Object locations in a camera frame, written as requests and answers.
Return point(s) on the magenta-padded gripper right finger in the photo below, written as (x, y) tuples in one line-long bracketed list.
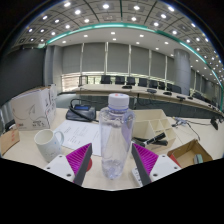
[(164, 165)]

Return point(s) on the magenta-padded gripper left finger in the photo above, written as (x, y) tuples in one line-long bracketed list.
[(59, 165)]

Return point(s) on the clear plastic water bottle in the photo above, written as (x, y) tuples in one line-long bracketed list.
[(116, 133)]

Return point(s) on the white ceramic mug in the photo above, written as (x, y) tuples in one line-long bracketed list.
[(46, 145)]

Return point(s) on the open brown cardboard box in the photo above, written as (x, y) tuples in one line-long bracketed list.
[(186, 155)]

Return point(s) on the small white oblong box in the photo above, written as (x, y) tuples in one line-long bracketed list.
[(135, 174)]

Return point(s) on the small grey-green case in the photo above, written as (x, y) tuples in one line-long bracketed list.
[(198, 159)]

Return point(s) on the white printed paper sheet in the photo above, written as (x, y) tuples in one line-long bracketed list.
[(80, 135)]

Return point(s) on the white desk organizer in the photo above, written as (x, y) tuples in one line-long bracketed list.
[(150, 121)]

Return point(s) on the brown kraft envelope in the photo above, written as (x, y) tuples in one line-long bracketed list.
[(8, 140)]

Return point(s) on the white cardboard paper box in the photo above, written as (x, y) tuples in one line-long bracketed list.
[(31, 108)]

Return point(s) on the long curved conference desk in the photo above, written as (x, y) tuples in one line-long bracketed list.
[(110, 88)]

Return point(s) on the row of black office chairs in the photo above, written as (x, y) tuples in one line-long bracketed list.
[(120, 80)]

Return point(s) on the group of ceiling lights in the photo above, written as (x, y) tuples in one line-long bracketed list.
[(77, 12)]

